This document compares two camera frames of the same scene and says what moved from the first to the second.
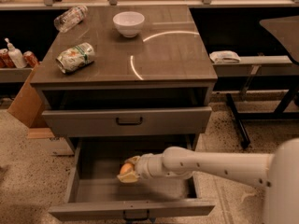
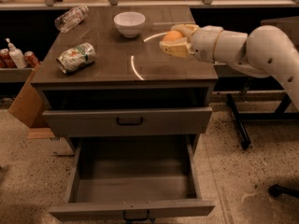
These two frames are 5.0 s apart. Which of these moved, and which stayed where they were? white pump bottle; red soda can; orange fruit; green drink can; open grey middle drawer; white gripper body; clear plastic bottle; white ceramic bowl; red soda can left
Moved: orange fruit; white gripper body
Stayed: open grey middle drawer; green drink can; white ceramic bowl; red soda can left; white pump bottle; clear plastic bottle; red soda can
